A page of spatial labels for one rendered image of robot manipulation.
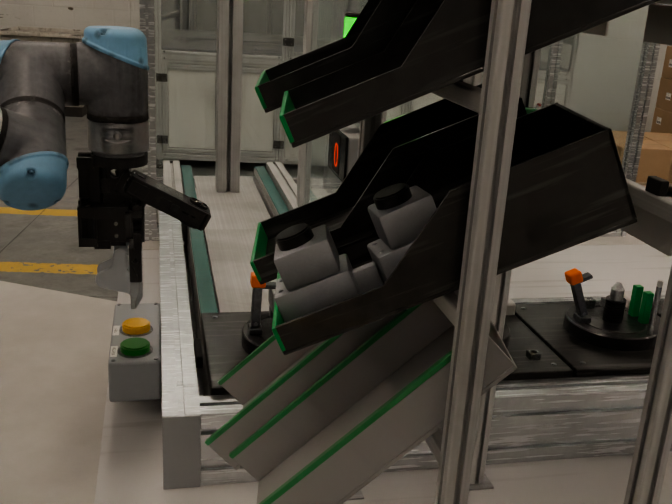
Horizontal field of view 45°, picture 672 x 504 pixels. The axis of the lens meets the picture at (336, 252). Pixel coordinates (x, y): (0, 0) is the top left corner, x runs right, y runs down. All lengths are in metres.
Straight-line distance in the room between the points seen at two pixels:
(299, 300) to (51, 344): 0.84
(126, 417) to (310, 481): 0.57
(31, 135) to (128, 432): 0.44
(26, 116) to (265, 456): 0.45
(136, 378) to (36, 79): 0.41
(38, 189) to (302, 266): 0.38
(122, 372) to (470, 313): 0.65
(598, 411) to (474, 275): 0.62
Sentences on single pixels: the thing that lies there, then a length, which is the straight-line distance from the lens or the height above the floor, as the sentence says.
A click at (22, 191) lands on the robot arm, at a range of 0.93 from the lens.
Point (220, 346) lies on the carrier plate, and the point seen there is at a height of 0.97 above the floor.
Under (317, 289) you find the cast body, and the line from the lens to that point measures 0.64.
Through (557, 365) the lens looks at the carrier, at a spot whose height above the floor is 0.97.
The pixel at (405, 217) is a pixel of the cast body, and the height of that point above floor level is 1.29.
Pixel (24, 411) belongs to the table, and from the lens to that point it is 1.24.
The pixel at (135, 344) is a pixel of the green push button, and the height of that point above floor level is 0.97.
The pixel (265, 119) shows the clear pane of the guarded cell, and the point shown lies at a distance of 2.41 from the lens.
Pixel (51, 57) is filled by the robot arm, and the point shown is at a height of 1.36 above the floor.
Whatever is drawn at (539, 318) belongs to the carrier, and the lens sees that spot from 1.33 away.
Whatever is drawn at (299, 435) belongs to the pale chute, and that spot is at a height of 1.04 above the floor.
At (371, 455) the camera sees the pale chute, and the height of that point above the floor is 1.10.
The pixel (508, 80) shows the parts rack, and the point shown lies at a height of 1.40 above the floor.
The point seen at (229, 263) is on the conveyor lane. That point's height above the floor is 0.92.
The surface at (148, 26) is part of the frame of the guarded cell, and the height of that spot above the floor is 1.34.
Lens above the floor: 1.46
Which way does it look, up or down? 18 degrees down
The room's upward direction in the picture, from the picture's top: 3 degrees clockwise
